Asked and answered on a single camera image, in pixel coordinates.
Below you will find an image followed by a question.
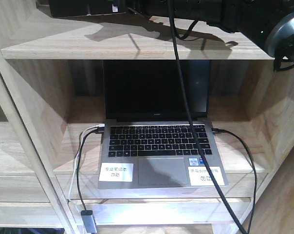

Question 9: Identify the black laptop cable right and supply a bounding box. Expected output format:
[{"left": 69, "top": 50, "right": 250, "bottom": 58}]
[{"left": 212, "top": 128, "right": 257, "bottom": 234}]

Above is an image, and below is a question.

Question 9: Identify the black camera cable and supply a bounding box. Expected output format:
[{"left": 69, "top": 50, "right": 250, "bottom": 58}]
[{"left": 167, "top": 0, "right": 247, "bottom": 234}]

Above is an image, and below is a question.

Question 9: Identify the black laptop cable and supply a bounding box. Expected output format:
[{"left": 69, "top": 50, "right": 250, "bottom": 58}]
[
  {"left": 76, "top": 129, "right": 105, "bottom": 212},
  {"left": 212, "top": 128, "right": 257, "bottom": 234}
]

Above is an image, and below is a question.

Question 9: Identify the silver laptop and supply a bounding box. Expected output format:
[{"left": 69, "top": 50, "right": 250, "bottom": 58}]
[{"left": 98, "top": 60, "right": 228, "bottom": 189}]

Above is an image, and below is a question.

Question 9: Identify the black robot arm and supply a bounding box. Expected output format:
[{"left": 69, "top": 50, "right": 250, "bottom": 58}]
[{"left": 125, "top": 0, "right": 294, "bottom": 71}]

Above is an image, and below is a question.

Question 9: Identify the black laptop cable left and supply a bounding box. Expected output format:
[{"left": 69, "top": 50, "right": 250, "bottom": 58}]
[{"left": 76, "top": 129, "right": 105, "bottom": 212}]

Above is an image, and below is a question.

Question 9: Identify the wooden shelf unit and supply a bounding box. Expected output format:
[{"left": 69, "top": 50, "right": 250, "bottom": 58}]
[{"left": 0, "top": 0, "right": 294, "bottom": 234}]

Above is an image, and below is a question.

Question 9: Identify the grey usb hub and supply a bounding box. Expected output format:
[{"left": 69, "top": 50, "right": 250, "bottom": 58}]
[{"left": 80, "top": 210, "right": 97, "bottom": 234}]

